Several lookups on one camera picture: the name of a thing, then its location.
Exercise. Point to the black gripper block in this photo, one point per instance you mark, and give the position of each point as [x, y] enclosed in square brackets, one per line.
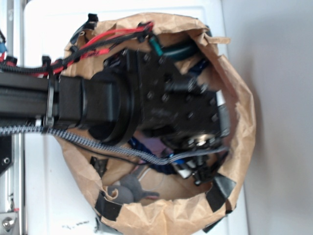
[150, 95]

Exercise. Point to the dark green toy cucumber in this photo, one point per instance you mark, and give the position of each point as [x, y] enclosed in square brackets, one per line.
[177, 52]

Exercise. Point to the grey plush mouse toy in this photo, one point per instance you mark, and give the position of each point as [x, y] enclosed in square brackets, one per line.
[129, 190]

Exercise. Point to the crumpled brown paper bag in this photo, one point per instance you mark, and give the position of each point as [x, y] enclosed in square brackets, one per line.
[182, 208]

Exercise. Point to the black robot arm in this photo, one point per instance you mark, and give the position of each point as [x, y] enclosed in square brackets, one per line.
[60, 102]

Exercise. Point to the aluminium extrusion rail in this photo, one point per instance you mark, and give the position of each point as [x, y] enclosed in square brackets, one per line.
[12, 211]

